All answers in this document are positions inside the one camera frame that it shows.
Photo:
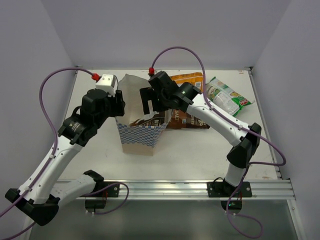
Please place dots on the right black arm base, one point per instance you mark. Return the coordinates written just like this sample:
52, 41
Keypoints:
219, 188

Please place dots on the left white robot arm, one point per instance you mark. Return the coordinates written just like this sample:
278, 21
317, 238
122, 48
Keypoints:
37, 197

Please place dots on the green Chuba snack bag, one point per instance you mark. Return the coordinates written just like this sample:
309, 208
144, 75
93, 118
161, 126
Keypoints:
225, 97

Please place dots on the blue checkered paper bag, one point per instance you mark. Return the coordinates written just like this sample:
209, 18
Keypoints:
139, 140

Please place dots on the brown chocolate snack bag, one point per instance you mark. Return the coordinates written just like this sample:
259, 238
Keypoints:
182, 120

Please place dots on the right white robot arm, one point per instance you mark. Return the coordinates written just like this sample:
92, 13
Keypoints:
244, 138

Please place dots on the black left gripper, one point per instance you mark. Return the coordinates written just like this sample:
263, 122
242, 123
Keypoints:
119, 103

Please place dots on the orange chips bag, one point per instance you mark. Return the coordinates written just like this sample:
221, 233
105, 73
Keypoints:
195, 78

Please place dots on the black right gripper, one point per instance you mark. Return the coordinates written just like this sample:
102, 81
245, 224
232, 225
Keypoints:
148, 93

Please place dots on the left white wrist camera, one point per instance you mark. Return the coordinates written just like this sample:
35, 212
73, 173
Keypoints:
106, 82

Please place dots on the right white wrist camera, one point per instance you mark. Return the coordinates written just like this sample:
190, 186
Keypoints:
151, 72

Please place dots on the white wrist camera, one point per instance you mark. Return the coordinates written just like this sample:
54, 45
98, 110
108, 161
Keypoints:
151, 72
106, 82

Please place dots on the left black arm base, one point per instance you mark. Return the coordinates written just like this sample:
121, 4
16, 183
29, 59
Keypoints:
101, 192

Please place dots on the aluminium front rail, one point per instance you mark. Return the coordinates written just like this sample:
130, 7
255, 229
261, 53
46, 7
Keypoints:
153, 190

